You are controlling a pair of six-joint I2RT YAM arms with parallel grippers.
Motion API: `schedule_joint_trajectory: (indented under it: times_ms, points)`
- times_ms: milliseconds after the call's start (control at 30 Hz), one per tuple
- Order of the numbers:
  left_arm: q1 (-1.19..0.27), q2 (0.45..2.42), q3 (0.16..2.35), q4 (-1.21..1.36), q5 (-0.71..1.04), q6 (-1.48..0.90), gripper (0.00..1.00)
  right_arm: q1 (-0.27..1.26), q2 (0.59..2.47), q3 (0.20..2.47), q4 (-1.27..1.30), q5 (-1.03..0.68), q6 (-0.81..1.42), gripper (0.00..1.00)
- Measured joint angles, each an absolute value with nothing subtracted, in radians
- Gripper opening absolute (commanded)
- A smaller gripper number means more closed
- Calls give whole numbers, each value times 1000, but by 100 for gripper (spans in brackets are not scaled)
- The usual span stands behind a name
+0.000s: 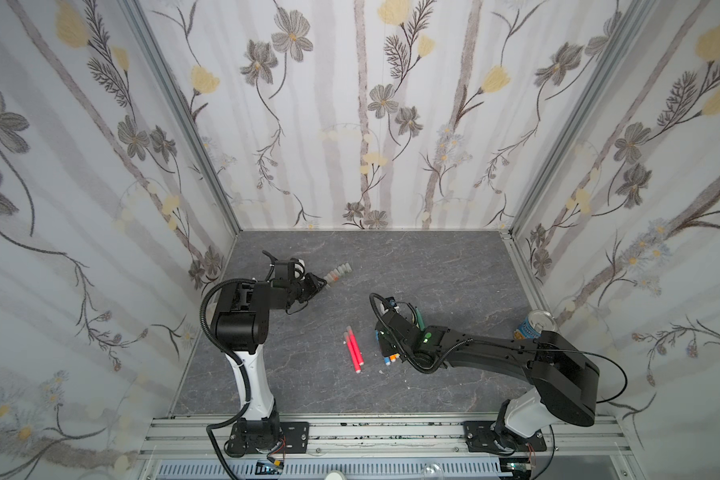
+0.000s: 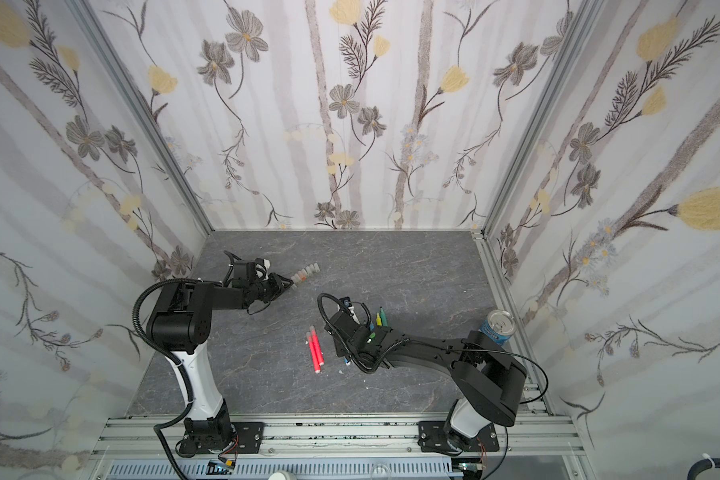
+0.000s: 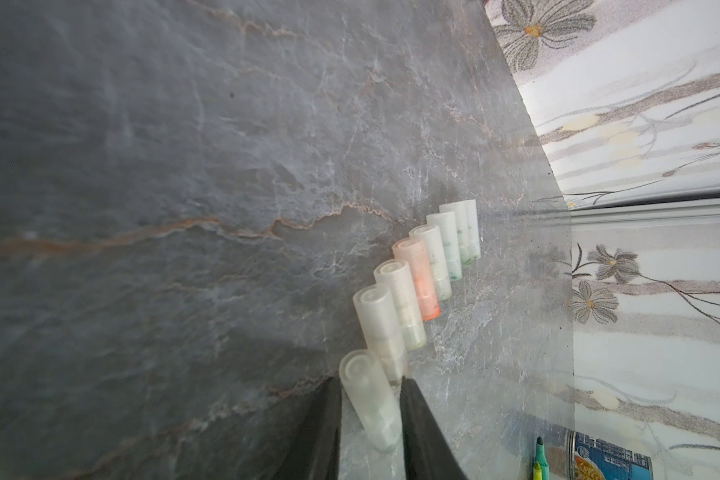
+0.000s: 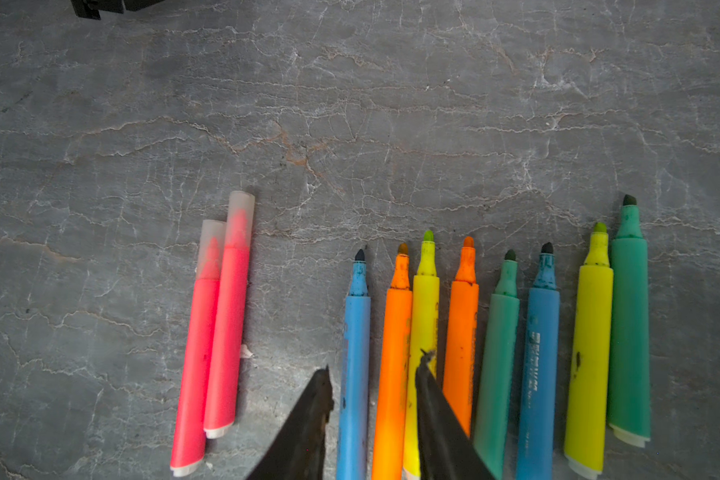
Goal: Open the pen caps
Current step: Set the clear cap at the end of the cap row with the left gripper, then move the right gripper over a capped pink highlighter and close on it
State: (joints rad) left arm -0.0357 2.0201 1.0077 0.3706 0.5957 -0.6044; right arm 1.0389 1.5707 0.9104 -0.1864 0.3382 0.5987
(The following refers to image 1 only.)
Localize green marker pen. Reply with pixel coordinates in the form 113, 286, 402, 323
414, 307, 426, 331

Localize red marker pen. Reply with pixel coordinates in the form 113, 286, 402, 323
347, 326, 364, 368

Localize pink marker pen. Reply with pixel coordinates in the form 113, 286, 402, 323
344, 335, 362, 373

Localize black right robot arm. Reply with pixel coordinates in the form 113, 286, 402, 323
374, 307, 600, 456

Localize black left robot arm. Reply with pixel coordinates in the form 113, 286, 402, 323
199, 257, 328, 457

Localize blue soup can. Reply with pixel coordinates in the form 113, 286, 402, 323
513, 309, 559, 340

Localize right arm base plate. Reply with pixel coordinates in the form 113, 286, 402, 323
462, 421, 548, 456

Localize white vented cable duct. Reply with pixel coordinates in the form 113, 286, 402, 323
154, 458, 514, 480

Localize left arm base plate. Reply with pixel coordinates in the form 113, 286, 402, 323
223, 420, 310, 458

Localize black corrugated cable conduit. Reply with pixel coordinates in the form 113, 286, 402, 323
199, 277, 259, 480

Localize aluminium frame rail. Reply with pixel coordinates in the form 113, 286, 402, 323
138, 412, 632, 459

